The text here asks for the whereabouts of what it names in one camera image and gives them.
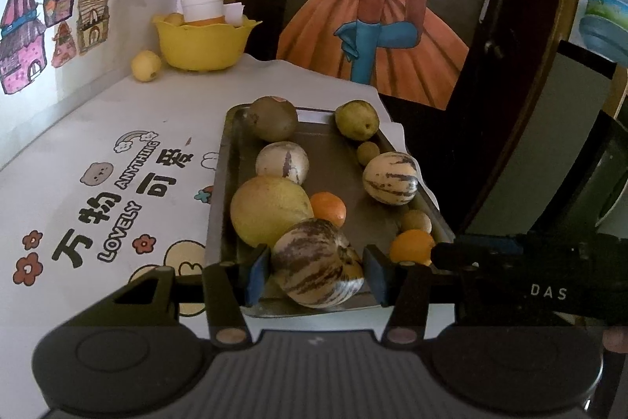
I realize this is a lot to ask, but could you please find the small orange mandarin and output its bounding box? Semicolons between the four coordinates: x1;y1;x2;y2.
310;192;347;227
389;229;436;266

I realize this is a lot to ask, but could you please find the person's right hand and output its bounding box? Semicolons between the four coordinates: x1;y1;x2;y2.
602;329;628;353

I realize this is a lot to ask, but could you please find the dark striped pepino melon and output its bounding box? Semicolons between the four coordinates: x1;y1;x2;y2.
362;152;419;205

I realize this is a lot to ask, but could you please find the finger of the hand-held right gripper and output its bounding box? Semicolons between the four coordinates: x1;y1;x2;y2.
431;242;496;275

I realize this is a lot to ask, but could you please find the grey panel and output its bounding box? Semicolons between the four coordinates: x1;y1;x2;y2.
464;40;628;236

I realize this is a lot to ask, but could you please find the round green fruit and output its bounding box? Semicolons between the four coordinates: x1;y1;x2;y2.
335;100;380;140

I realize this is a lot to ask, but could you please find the brown striped pepino melon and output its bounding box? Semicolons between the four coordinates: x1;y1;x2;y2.
271;219;365;308

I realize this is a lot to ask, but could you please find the pale striped pepino melon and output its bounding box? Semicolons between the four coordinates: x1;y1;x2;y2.
256;141;310;184

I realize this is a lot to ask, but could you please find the yellow lemon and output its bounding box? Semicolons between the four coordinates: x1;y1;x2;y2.
131;51;162;82

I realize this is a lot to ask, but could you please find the brown kiwi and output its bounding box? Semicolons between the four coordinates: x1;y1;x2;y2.
246;96;299;142

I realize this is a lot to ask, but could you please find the white printed table cover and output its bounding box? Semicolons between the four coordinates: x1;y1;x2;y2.
0;53;442;341

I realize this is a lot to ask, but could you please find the metal tray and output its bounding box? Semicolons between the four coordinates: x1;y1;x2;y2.
205;102;457;318

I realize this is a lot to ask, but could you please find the coloured houses drawing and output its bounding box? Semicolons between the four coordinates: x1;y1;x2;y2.
0;0;129;140

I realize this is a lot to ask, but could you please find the orange dress wall poster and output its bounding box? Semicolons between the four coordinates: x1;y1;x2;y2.
277;0;508;110

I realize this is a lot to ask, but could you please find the large yellow-green pear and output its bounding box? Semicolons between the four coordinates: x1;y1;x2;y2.
230;175;315;248

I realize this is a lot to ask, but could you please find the yellow plastic bowl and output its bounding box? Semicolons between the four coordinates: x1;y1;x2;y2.
152;14;263;71

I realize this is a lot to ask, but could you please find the small brown longan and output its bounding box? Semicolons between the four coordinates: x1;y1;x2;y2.
400;209;433;236
356;141;381;165

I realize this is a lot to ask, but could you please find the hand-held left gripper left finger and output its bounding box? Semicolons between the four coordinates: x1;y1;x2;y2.
113;245;272;346

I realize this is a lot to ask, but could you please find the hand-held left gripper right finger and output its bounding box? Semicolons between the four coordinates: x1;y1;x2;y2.
363;245;472;346

